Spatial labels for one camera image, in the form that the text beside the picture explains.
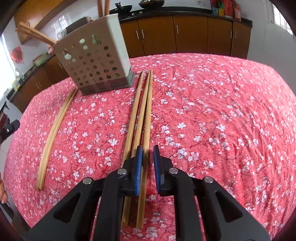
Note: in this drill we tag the red floral tablecloth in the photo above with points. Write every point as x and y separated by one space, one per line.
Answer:
228 118

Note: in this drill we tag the beige perforated utensil holder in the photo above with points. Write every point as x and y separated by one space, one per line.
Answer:
95 56

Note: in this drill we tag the dark wooden cutting board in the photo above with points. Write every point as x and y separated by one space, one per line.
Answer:
77 24

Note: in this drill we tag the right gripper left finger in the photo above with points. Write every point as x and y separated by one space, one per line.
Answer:
92 210

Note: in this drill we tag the black countertop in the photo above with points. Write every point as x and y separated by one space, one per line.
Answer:
138 14

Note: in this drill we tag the wooden upper cabinets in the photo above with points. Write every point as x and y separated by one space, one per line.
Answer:
37 14

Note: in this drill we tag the wooden lower cabinets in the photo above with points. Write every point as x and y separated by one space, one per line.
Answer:
40 78

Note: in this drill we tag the right window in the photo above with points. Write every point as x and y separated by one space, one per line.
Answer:
280 21

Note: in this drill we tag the black wok with handle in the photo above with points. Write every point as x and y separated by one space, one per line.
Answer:
121 10

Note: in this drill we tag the green bowl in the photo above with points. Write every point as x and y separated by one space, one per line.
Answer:
41 59

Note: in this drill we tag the wooden cabinets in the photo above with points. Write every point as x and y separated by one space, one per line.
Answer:
40 78
37 14

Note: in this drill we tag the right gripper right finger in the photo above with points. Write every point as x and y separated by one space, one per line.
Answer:
204 210

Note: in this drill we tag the red bags and bottles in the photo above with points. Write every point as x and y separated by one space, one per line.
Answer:
226 8

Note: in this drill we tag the person's left hand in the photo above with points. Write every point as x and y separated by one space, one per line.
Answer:
3 193

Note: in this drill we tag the black lidded wok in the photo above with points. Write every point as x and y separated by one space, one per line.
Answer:
151 4

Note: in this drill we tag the window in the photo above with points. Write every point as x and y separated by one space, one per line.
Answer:
7 68
280 21

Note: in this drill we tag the left window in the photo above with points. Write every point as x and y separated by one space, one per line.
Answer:
7 68

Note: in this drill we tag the red plastic bag on wall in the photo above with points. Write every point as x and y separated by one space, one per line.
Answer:
17 55

